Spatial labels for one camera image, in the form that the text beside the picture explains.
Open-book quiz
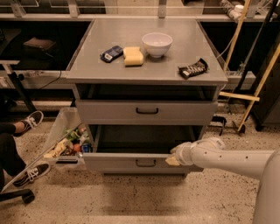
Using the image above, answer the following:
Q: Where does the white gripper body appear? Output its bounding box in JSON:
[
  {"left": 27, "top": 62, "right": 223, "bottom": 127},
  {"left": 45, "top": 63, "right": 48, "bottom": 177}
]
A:
[{"left": 171, "top": 142, "right": 193, "bottom": 165}]

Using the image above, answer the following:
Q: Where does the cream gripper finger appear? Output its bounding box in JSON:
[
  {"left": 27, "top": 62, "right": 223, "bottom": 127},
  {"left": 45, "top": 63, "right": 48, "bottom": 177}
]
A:
[{"left": 165, "top": 156, "right": 180, "bottom": 166}]

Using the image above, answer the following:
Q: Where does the grey drawer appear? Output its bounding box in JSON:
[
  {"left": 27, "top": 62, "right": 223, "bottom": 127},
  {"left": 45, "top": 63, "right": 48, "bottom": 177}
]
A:
[
  {"left": 83, "top": 125, "right": 201, "bottom": 176},
  {"left": 76, "top": 100, "right": 218, "bottom": 125}
]

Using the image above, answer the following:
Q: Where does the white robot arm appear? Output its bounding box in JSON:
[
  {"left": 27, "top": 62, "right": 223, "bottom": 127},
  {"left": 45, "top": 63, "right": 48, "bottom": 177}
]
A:
[{"left": 165, "top": 137, "right": 280, "bottom": 224}]

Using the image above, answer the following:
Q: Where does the grey drawer cabinet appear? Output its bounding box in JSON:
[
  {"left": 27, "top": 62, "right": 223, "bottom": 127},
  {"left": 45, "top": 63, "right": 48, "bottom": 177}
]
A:
[{"left": 65, "top": 17, "right": 228, "bottom": 177}]

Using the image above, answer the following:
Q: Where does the grey top drawer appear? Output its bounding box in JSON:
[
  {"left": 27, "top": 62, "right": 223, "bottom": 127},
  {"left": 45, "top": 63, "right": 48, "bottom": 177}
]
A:
[{"left": 76, "top": 100, "right": 218, "bottom": 125}]

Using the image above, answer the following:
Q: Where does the blue soda can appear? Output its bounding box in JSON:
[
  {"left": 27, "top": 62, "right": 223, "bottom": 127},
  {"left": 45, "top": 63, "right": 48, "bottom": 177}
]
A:
[{"left": 81, "top": 143, "right": 93, "bottom": 153}]

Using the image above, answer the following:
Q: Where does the black candy bar wrapper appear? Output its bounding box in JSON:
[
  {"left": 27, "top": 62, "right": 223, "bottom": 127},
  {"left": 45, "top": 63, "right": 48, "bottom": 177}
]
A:
[{"left": 178, "top": 58, "right": 208, "bottom": 80}]

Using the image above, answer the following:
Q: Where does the red apple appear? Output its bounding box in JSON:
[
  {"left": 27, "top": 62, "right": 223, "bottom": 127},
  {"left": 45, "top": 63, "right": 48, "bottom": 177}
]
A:
[{"left": 73, "top": 143, "right": 81, "bottom": 152}]

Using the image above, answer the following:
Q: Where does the grey metal pole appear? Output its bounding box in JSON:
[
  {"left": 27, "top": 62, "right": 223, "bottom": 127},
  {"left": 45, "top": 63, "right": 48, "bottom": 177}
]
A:
[{"left": 3, "top": 122, "right": 82, "bottom": 190}]

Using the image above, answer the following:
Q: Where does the clear plastic bin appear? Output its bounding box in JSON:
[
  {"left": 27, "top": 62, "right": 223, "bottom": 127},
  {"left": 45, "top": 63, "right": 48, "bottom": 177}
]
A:
[{"left": 43, "top": 108, "right": 93, "bottom": 171}]

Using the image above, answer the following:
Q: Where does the yellow sponge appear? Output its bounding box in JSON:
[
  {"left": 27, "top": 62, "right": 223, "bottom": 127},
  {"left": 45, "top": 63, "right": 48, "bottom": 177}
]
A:
[{"left": 123, "top": 46, "right": 144, "bottom": 66}]

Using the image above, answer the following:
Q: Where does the white bowl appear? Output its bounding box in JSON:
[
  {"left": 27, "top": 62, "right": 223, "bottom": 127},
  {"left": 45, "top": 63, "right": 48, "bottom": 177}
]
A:
[{"left": 142, "top": 32, "right": 172, "bottom": 58}]

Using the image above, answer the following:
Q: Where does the tan snack bag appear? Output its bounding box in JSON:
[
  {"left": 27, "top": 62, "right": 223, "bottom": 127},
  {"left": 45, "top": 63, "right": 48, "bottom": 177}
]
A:
[{"left": 44, "top": 138, "right": 67, "bottom": 158}]

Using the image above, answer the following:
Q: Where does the blue snack packet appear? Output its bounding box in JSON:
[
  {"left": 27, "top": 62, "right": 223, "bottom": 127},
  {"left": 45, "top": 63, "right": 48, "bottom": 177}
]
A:
[{"left": 100, "top": 45, "right": 123, "bottom": 63}]

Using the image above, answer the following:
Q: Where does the black sneaker near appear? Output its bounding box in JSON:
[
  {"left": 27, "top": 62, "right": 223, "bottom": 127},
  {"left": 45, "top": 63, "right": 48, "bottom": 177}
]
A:
[{"left": 13, "top": 163, "right": 51, "bottom": 187}]

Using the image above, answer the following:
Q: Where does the black sneaker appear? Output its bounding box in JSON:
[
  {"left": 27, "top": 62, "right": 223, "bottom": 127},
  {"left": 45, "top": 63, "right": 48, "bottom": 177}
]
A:
[
  {"left": 14, "top": 110, "right": 44, "bottom": 137},
  {"left": 13, "top": 163, "right": 51, "bottom": 187}
]

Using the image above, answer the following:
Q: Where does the black sneaker far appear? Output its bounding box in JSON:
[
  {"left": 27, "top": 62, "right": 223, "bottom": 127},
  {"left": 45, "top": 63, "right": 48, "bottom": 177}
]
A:
[{"left": 14, "top": 110, "right": 44, "bottom": 137}]

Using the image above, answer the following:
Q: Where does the white bottle on shelf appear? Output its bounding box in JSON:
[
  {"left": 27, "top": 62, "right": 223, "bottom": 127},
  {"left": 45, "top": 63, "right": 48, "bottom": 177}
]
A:
[{"left": 227, "top": 4, "right": 244, "bottom": 21}]

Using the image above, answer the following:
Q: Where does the black chair base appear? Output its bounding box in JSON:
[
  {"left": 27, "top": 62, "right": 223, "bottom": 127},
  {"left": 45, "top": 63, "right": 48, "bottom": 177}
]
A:
[{"left": 0, "top": 189, "right": 35, "bottom": 204}]

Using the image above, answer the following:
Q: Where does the black trouser leg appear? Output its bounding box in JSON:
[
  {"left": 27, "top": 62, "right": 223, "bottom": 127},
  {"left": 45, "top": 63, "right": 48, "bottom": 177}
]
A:
[{"left": 0, "top": 123, "right": 25, "bottom": 191}]

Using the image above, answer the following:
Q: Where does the dark box under shelf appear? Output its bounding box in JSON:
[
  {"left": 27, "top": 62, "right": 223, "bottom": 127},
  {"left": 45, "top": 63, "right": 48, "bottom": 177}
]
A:
[{"left": 23, "top": 38, "right": 56, "bottom": 53}]

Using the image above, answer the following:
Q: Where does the wooden stick frame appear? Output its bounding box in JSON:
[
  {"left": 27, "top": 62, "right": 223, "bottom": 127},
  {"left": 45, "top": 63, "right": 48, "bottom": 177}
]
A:
[{"left": 220, "top": 0, "right": 280, "bottom": 134}]

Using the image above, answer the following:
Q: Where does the black cable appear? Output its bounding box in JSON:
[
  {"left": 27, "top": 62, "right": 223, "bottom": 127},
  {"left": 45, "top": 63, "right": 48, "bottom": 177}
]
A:
[{"left": 34, "top": 69, "right": 63, "bottom": 91}]

